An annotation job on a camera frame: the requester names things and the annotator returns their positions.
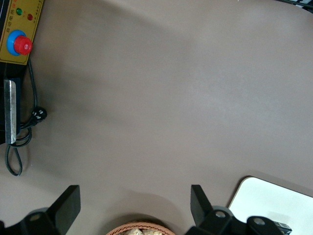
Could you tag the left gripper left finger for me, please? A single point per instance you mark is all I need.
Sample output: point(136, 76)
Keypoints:
point(66, 208)

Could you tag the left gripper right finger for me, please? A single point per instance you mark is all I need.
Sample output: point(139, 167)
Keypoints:
point(201, 210)

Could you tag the beige plastic tray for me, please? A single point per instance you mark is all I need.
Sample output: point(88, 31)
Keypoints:
point(274, 200)

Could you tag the rice cracker snack pack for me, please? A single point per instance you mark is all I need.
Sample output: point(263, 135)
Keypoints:
point(132, 232)
point(150, 232)

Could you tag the round wicker basket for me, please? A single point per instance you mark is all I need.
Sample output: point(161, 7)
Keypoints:
point(137, 221)

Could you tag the red emergency stop button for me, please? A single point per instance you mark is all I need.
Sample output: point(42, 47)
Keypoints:
point(22, 45)

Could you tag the yellow panel black control box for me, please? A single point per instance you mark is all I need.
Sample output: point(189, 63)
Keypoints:
point(14, 14)

